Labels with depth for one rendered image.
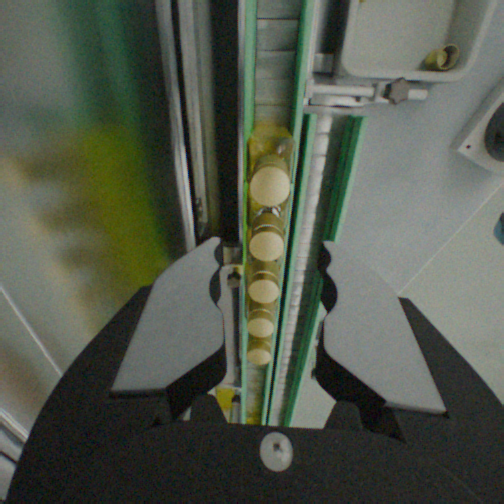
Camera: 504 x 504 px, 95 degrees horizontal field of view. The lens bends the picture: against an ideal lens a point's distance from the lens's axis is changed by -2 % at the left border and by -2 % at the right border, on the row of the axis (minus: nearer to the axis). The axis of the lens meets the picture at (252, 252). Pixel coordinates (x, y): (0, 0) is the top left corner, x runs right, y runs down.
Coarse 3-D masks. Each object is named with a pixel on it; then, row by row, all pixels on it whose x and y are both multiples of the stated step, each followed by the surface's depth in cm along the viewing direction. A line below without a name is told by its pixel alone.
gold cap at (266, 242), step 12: (264, 216) 25; (276, 216) 26; (252, 228) 25; (264, 228) 23; (276, 228) 23; (252, 240) 23; (264, 240) 23; (276, 240) 23; (252, 252) 24; (264, 252) 23; (276, 252) 23
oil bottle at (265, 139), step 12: (252, 132) 32; (264, 132) 31; (276, 132) 31; (288, 132) 31; (252, 144) 26; (264, 144) 25; (276, 144) 25; (288, 144) 26; (252, 156) 26; (288, 156) 26; (252, 168) 26; (288, 168) 26
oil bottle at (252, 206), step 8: (248, 192) 30; (248, 200) 29; (288, 200) 29; (248, 208) 29; (256, 208) 29; (280, 208) 29; (288, 208) 29; (248, 216) 30; (280, 216) 29; (288, 216) 30; (248, 224) 31
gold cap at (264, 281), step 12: (252, 264) 29; (264, 264) 28; (276, 264) 29; (252, 276) 27; (264, 276) 26; (276, 276) 27; (252, 288) 26; (264, 288) 26; (276, 288) 26; (264, 300) 27
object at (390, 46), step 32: (352, 0) 36; (384, 0) 41; (416, 0) 40; (448, 0) 40; (480, 0) 36; (352, 32) 38; (384, 32) 43; (416, 32) 43; (448, 32) 42; (480, 32) 37; (352, 64) 46; (384, 64) 45; (416, 64) 45
